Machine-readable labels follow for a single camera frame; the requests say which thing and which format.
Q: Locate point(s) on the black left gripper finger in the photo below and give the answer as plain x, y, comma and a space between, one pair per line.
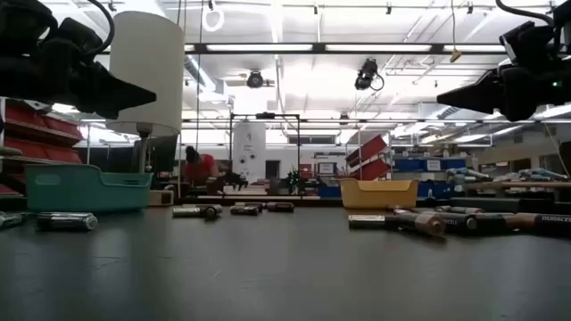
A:
134, 101
116, 89

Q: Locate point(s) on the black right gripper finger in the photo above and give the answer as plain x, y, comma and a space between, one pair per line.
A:
482, 91
486, 107

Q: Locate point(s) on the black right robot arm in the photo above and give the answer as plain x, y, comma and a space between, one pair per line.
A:
560, 67

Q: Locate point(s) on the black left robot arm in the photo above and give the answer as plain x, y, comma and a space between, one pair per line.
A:
22, 53

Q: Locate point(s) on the background black robot arm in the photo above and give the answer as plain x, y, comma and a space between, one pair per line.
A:
232, 179

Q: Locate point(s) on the white shade wooden base lamp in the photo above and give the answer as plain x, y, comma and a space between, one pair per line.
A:
151, 67

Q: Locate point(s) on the yellow hanging connector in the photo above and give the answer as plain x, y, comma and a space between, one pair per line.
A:
455, 55

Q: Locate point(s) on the black monitor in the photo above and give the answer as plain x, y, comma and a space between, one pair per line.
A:
163, 153

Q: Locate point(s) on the grey rolled material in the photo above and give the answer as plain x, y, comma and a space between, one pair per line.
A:
466, 174
542, 174

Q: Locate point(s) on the red storage bin rack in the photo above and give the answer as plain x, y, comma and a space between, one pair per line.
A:
40, 149

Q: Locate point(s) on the blue bin shelf row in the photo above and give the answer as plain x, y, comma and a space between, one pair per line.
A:
428, 164

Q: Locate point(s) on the wooden workbench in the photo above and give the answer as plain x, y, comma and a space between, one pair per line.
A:
526, 185

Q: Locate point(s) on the person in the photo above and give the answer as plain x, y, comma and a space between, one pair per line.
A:
201, 167

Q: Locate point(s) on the blue storage bin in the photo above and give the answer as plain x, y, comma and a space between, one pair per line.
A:
329, 191
435, 189

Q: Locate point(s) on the teal plastic bin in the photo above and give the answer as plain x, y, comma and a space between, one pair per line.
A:
80, 191

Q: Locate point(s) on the white cylindrical tank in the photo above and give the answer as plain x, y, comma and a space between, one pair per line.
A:
249, 147

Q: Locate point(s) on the yellow plastic bin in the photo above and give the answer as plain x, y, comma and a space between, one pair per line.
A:
379, 196

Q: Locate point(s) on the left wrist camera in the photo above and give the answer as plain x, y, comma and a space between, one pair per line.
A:
78, 33

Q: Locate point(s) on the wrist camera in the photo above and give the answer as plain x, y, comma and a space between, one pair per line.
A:
78, 33
528, 44

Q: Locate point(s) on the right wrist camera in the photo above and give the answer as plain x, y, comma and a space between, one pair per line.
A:
528, 44

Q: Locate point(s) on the black ceiling camera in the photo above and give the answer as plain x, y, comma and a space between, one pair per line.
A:
368, 73
255, 79

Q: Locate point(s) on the black metal frame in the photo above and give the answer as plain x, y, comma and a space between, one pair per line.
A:
267, 115

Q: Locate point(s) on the black ceiling light rail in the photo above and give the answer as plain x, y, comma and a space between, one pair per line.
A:
319, 47

